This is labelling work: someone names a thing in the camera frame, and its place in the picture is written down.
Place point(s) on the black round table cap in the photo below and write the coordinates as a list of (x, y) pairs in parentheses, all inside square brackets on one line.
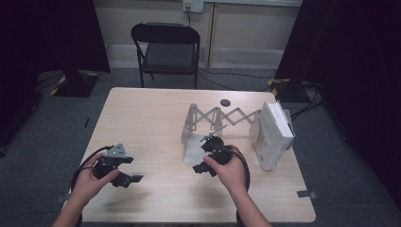
[(225, 102)]

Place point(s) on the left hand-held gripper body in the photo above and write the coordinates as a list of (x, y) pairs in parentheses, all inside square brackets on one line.
[(112, 159)]

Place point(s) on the white expandable metal bookend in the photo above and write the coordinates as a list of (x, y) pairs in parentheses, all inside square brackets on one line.
[(201, 121)]

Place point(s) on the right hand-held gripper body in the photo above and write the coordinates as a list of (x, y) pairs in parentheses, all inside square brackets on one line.
[(217, 149)]

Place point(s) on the white hardcover book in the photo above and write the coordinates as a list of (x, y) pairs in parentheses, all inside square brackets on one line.
[(271, 138)]

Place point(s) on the black curtain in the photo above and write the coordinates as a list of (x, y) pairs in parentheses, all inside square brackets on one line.
[(353, 63), (38, 41)]

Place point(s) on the black folding chair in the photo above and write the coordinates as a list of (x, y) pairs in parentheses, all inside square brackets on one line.
[(168, 53)]

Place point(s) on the stand base with striped tape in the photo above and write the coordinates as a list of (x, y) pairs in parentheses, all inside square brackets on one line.
[(75, 83), (285, 90)]

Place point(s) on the white wall socket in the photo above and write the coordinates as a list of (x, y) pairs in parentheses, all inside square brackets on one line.
[(193, 5)]

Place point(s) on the person's right hand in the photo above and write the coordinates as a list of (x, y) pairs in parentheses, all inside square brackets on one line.
[(231, 175)]

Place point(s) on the person's left hand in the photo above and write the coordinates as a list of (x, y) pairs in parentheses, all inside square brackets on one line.
[(90, 186)]

